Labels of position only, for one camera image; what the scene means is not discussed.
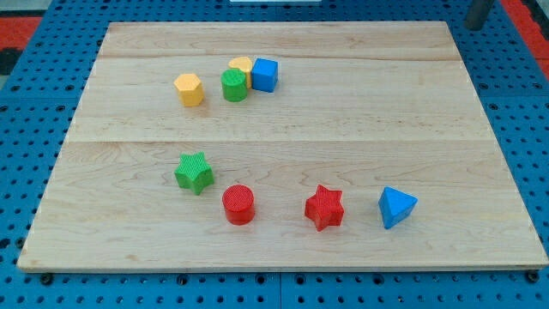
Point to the yellow heart block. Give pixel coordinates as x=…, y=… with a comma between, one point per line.
x=245, y=65

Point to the green star block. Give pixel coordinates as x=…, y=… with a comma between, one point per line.
x=194, y=173

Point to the green cylinder block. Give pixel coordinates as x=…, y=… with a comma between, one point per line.
x=233, y=84

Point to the red star block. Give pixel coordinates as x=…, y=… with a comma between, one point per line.
x=324, y=208

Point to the blue cube block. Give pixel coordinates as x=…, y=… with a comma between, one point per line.
x=264, y=75

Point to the blue triangle block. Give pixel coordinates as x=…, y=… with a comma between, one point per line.
x=395, y=206

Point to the wooden board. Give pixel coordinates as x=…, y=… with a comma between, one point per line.
x=358, y=106

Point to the yellow hexagon block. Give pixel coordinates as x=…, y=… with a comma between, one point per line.
x=189, y=89

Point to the grey robot stylus rod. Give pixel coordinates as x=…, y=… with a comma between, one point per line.
x=477, y=14

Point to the red cylinder block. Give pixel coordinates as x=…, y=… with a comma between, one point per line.
x=238, y=202

